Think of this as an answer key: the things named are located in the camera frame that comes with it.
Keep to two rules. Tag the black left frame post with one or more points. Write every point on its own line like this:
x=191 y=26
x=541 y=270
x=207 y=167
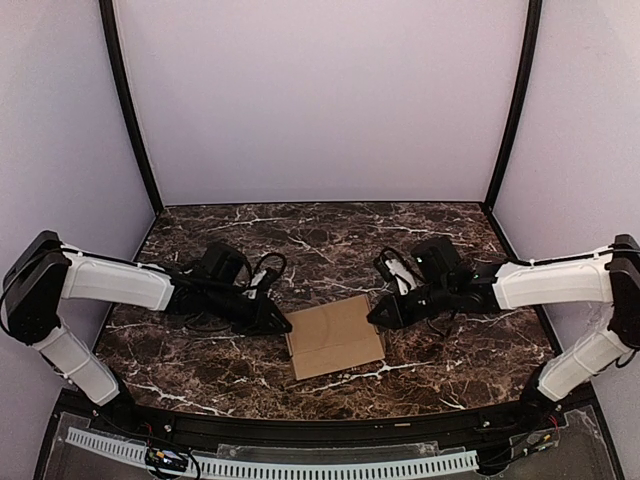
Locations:
x=125 y=98

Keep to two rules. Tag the white slotted cable duct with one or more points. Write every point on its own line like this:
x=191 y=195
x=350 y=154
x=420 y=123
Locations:
x=235 y=462

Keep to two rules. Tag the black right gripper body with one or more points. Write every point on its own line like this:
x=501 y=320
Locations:
x=401 y=305

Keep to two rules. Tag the black right frame post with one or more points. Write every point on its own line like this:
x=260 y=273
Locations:
x=521 y=83

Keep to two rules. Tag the small green circuit board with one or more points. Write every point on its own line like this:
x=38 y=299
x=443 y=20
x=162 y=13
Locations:
x=165 y=459

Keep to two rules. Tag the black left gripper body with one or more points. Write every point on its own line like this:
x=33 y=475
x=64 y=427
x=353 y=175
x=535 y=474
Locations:
x=258 y=314

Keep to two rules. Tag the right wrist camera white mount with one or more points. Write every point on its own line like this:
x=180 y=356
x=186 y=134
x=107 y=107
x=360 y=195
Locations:
x=393 y=267

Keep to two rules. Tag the black frame post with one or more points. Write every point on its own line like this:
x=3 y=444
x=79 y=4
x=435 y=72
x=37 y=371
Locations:
x=521 y=83
x=125 y=98

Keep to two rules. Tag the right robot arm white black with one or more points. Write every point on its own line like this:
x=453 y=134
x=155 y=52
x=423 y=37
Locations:
x=441 y=283

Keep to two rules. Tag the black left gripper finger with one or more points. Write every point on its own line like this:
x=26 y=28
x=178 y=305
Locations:
x=273 y=314
x=270 y=329

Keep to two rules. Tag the black front table rail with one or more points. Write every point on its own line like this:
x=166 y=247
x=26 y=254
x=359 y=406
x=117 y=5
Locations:
x=482 y=428

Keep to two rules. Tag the brown cardboard paper box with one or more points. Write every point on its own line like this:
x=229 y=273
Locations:
x=333 y=337

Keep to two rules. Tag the right small circuit board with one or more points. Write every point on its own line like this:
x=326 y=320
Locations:
x=541 y=443

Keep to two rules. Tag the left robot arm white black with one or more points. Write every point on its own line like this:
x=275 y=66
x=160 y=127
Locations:
x=222 y=283

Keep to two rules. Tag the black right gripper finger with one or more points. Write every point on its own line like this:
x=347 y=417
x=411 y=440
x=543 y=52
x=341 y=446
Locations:
x=385 y=309
x=385 y=322

